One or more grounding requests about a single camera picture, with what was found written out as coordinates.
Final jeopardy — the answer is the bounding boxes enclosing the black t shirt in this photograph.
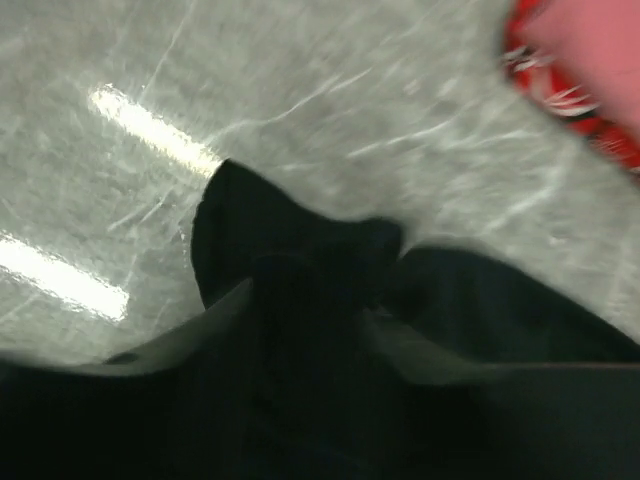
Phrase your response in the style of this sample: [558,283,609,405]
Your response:
[1,160,639,479]

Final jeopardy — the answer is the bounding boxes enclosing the folded red patterned t shirt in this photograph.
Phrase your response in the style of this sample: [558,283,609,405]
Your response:
[501,5,639,175]

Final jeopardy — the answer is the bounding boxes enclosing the folded pink t shirt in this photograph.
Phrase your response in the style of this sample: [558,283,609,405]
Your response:
[511,0,639,136]

